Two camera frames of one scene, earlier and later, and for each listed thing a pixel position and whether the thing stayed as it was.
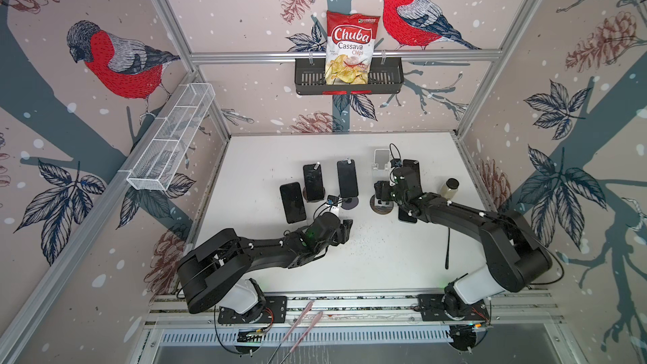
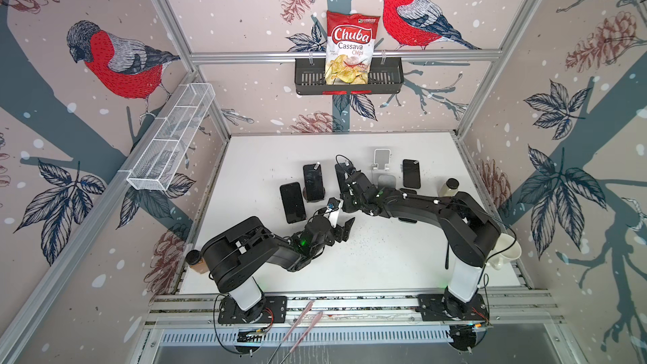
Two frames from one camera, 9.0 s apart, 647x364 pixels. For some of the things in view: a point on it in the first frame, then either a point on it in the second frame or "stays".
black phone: [413, 164] stays
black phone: [293, 202] stays
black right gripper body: [389, 194] → [351, 205]
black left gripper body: [343, 234] stays
